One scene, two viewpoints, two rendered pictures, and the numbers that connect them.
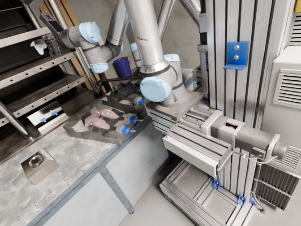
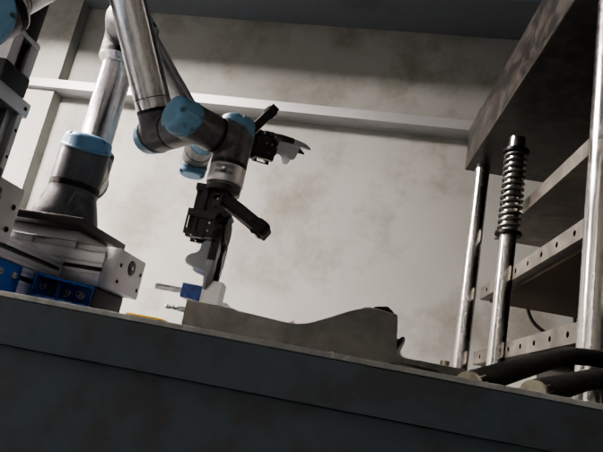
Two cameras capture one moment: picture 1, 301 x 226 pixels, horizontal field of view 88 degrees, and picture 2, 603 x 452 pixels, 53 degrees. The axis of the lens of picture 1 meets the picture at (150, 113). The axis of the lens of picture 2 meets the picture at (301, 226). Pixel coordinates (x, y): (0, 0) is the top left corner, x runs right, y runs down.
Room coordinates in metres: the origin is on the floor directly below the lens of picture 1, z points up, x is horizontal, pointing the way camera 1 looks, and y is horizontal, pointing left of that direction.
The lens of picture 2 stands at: (2.06, -0.76, 0.77)
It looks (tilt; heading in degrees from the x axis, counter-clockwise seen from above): 15 degrees up; 134
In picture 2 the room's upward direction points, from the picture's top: 11 degrees clockwise
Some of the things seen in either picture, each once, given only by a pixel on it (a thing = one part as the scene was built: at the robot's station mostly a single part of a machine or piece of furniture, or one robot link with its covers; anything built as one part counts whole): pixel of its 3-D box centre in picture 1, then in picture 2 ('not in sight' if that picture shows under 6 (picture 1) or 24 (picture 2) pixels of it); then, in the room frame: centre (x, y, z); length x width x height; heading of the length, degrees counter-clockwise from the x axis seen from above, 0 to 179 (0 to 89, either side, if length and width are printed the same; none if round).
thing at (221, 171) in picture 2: (140, 62); (225, 178); (1.13, -0.04, 1.15); 0.08 x 0.08 x 0.05
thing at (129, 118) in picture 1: (134, 119); not in sight; (0.90, 0.12, 0.86); 0.13 x 0.05 x 0.05; 57
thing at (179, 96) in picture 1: (172, 91); (68, 205); (0.70, -0.14, 1.09); 0.15 x 0.15 x 0.10
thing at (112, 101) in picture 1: (126, 95); (321, 343); (1.29, 0.16, 0.87); 0.50 x 0.26 x 0.14; 39
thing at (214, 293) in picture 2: not in sight; (188, 291); (1.12, -0.05, 0.91); 0.13 x 0.05 x 0.05; 40
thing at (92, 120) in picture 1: (99, 117); not in sight; (1.00, 0.37, 0.90); 0.26 x 0.18 x 0.08; 57
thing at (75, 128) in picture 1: (100, 122); not in sight; (1.00, 0.38, 0.86); 0.50 x 0.26 x 0.11; 57
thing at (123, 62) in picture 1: (124, 67); not in sight; (4.39, 0.31, 0.27); 0.46 x 0.43 x 0.54; 122
